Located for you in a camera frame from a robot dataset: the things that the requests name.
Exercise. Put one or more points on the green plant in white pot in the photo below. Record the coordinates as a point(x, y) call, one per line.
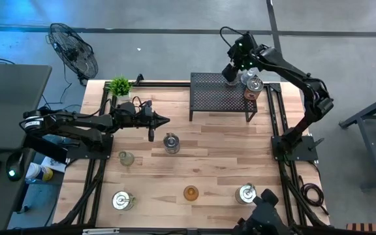
point(119, 86)

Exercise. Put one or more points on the white paper sheet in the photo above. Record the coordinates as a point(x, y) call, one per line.
point(55, 164)

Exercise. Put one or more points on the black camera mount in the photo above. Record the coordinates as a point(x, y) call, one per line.
point(266, 215)

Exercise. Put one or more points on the striped orange black strip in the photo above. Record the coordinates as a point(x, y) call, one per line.
point(370, 227)

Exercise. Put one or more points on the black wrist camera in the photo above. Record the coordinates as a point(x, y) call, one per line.
point(147, 107)
point(246, 40)

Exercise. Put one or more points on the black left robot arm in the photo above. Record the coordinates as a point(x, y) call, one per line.
point(87, 122)

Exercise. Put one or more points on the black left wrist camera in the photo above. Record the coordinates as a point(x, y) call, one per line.
point(147, 107)

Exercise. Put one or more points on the dark metal stand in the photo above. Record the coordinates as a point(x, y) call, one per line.
point(370, 147)

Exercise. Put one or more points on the black frame clamp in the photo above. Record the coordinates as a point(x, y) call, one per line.
point(139, 79)

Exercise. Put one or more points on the clear glass candle holder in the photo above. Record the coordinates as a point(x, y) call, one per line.
point(247, 75)
point(126, 158)

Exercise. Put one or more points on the grey cartoon print tin can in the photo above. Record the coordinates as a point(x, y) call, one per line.
point(171, 142)

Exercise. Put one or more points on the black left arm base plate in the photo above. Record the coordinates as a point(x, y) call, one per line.
point(106, 150)

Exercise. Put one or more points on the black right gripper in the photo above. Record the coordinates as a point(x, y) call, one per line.
point(240, 57)

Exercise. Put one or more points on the white label strip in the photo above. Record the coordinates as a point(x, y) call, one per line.
point(100, 231)

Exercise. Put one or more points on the white and yellow bottle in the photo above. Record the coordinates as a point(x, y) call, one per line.
point(39, 172)

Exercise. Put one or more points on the black table frame rails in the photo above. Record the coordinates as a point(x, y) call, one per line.
point(162, 84)

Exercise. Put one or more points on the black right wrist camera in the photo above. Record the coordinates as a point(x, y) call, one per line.
point(246, 40)

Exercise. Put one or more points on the orange heart print tin can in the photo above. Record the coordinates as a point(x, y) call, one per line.
point(255, 85)

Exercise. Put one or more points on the grey side desk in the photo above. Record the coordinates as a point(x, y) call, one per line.
point(8, 98)

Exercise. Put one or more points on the amber glass candle holder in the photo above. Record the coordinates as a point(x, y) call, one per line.
point(191, 193)

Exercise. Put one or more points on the black perforated metal shelf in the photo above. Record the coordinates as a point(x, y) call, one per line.
point(211, 94)

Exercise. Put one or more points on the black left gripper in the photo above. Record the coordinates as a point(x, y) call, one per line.
point(132, 117)

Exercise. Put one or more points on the black computer mouse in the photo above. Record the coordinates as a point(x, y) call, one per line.
point(15, 166)

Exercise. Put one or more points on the black floor fan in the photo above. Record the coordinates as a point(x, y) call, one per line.
point(73, 53)

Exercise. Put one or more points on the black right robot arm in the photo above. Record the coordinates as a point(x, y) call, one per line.
point(305, 81)

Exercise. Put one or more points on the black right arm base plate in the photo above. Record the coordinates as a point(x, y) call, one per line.
point(302, 151)

